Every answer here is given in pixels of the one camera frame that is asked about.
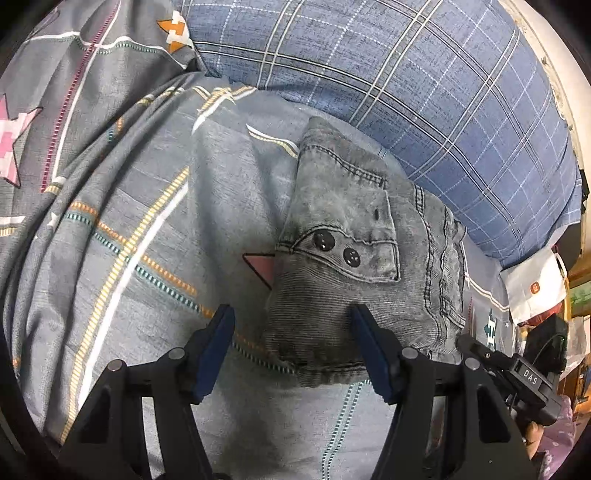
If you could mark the purple printed clothing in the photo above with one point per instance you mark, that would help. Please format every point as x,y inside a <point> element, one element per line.
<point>556,447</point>

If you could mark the black electronic box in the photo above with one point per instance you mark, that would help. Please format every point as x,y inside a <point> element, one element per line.
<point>549,332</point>

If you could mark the grey star-printed blanket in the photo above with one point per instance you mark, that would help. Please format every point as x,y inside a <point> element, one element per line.
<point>138,184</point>

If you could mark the grey denim jacket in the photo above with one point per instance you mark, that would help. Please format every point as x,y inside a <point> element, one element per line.
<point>351,221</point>

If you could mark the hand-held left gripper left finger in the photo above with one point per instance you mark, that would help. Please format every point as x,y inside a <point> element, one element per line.
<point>214,350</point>

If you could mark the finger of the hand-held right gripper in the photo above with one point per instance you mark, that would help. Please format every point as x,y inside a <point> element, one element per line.
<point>475,348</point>

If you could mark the person's right hand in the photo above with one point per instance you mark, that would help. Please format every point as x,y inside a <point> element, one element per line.
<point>535,434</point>

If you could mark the white paper bag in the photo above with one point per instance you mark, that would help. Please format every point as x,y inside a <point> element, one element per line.
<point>531,286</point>

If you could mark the blue plaid pillow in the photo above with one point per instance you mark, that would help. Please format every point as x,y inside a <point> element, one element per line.
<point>415,92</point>

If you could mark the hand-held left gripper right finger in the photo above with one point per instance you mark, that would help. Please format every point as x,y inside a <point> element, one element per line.
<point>374,355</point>

